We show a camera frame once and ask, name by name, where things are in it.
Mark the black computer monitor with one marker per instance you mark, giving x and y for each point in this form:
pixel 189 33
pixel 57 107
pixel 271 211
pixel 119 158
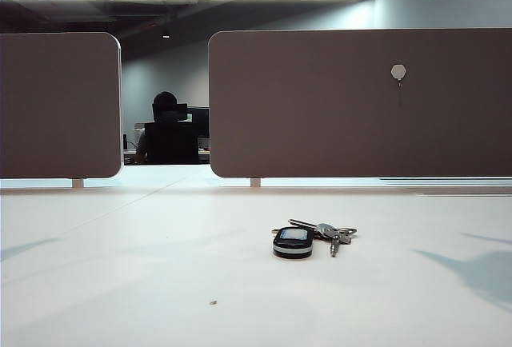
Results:
pixel 201 123

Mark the grey left desk divider panel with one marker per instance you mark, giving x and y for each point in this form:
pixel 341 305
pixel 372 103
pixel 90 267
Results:
pixel 60 103

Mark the bunch of keys with black fob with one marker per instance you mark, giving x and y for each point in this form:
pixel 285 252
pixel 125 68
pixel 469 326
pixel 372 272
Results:
pixel 292 243

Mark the white partition support foot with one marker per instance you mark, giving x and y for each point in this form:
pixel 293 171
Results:
pixel 255 182
pixel 77 183

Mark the grey desk divider panel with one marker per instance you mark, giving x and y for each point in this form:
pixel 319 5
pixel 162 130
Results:
pixel 60 103
pixel 320 123

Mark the white adhesive wall hook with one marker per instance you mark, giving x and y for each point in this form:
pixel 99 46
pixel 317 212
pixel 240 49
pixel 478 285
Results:
pixel 398 71

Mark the seated person in background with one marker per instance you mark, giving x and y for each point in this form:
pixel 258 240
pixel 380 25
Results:
pixel 163 101

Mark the black office chair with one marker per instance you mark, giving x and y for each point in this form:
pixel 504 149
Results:
pixel 172 143

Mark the grey right desk divider panel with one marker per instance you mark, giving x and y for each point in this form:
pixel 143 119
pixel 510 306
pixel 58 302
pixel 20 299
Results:
pixel 320 123

